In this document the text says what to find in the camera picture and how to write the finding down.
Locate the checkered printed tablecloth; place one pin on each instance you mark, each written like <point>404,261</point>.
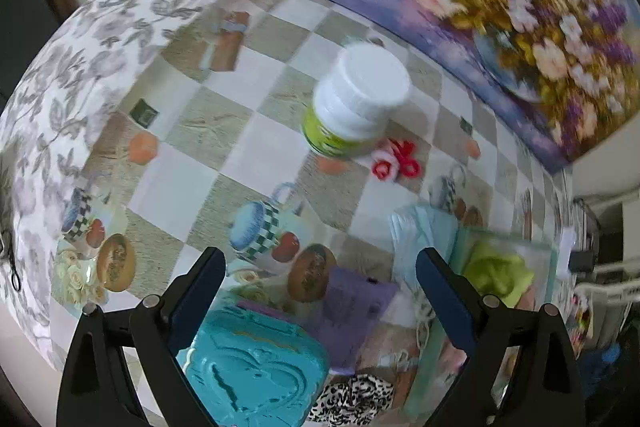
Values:
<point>175,132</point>

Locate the white power strip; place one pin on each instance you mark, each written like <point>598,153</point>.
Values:
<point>565,252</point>

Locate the purple cloth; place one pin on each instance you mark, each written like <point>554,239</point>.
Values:
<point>350,312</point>

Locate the white wooden chair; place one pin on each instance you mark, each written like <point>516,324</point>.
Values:
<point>615,267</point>

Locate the black power adapter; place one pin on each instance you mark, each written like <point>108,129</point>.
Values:
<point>582,259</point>

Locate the red small scissors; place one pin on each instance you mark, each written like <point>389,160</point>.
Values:
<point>400,154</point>

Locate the teal embossed box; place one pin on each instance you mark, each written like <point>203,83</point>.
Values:
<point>250,372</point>

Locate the disposable face mask stack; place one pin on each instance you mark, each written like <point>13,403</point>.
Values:
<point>420,232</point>

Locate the green cloth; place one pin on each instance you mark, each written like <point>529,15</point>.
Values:
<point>495,272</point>

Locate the white bottle green label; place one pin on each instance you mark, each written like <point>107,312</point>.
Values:
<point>360,92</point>

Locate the pile of colourful toys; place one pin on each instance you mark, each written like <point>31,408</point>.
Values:
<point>585,322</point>

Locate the clear box with green cloth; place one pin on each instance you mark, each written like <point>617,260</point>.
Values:
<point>542,272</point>

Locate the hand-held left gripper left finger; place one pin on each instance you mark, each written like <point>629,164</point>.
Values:
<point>196,302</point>

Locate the leopard print scrunchie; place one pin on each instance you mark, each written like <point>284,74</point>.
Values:
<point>350,399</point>

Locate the flower bouquet painting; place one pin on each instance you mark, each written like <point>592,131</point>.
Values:
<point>500,7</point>

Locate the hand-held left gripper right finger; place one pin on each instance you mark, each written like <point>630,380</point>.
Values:
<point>446,302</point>

